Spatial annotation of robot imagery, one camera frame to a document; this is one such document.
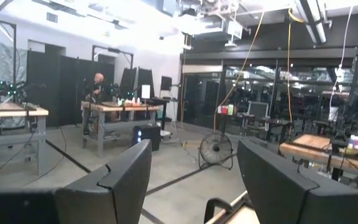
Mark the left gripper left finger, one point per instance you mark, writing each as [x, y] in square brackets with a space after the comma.
[120, 186]

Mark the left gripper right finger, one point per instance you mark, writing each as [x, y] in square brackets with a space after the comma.
[269, 183]

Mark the black background robot arm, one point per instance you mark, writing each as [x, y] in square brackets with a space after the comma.
[9, 88]

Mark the black computer tower blue lights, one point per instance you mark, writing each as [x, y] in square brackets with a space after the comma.
[148, 135]

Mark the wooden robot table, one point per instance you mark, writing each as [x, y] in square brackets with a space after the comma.
[315, 146]

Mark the black floor fan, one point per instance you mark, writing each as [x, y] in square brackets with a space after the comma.
[216, 149]

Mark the grey office chair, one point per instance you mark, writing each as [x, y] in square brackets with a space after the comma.
[257, 110]

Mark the wooden workbench grey legs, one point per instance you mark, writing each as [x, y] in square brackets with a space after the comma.
[120, 109]
[14, 112]

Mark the white sign board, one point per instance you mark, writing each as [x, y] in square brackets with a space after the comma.
[145, 91]

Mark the person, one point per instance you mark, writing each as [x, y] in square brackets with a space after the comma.
[96, 87]

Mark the black partition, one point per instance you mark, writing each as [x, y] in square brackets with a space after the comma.
[61, 90]

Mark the black monitor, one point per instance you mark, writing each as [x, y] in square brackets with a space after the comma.
[166, 83]

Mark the ceiling air unit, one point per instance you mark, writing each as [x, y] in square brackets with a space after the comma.
[216, 28]

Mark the black frame hook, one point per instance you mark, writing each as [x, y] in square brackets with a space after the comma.
[214, 203]

